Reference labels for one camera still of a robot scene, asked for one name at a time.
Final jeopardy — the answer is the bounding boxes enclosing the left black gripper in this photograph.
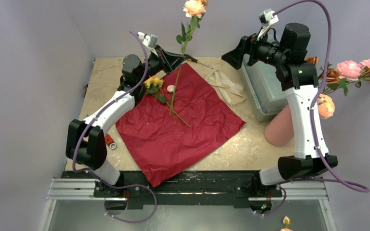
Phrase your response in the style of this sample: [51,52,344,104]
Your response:
[137,45,186,84]

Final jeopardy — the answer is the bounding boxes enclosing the yellow rose stem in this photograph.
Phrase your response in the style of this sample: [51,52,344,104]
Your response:
[143,77,190,127]

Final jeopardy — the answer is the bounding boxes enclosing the cream ribbon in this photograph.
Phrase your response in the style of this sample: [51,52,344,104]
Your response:
[203,70,246,107]

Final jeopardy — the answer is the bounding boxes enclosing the peach rose stem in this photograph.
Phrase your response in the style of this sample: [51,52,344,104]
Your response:
[169,0,209,116]

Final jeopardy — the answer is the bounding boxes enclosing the flower bouquet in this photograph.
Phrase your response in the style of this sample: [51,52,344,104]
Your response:
[116,64,245,187]

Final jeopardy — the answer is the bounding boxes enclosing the brown orange rose stem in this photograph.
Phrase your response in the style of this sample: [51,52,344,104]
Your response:
[304,55,342,93]

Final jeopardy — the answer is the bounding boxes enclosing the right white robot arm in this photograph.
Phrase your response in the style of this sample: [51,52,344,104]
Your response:
[221,23,338,196]

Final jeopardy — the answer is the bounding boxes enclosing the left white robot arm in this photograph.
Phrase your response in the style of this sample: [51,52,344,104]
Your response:
[66,45,186,197]

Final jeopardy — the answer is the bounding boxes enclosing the pink cylindrical vase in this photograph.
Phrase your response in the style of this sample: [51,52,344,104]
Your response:
[264,105,294,146]

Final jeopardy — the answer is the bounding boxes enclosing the yellow black screwdriver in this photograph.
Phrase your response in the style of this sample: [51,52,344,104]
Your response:
[184,54,213,69]

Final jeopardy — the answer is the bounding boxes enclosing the clear plastic storage box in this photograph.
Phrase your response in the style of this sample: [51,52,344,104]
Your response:
[239,54,288,122]

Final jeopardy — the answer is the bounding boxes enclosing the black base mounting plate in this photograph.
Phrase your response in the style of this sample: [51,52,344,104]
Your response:
[60,170,310,211]

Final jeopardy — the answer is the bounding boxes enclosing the small pink flower bud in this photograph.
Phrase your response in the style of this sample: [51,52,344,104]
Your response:
[280,216,292,231]

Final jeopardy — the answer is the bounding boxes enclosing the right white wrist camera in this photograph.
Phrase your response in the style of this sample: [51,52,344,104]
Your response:
[257,9,279,40]

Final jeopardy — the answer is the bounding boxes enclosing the adjustable wrench with red handle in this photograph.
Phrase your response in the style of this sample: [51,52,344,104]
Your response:
[105,134,117,150]

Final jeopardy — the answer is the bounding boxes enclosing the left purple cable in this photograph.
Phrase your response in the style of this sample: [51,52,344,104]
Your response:
[71,31,158,224]

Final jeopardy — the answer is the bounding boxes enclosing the purple cable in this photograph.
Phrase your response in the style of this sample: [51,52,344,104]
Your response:
[71,31,158,224]
[253,0,370,218]

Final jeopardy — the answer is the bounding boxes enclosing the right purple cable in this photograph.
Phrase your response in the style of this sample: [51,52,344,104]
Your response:
[253,0,370,218]

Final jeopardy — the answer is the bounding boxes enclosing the aluminium rail frame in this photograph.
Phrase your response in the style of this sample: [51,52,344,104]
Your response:
[41,134,337,231]

